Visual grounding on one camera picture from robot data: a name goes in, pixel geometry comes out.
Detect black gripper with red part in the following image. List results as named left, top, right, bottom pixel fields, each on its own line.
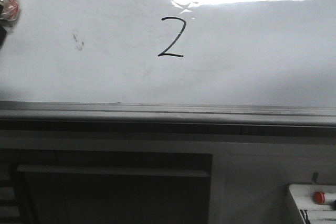
left=1, top=0, right=20, bottom=47

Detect white whiteboard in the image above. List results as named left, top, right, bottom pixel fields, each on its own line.
left=1, top=0, right=335, bottom=107

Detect grey aluminium marker tray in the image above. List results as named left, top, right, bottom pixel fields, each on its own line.
left=1, top=101, right=335, bottom=137

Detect red emergency stop button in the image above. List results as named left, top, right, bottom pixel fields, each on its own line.
left=313, top=191, right=326, bottom=205

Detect white control box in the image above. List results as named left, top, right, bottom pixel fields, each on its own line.
left=286, top=184, right=335, bottom=223

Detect dark cabinet with grey rail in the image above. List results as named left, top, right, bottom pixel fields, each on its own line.
left=1, top=150, right=213, bottom=223

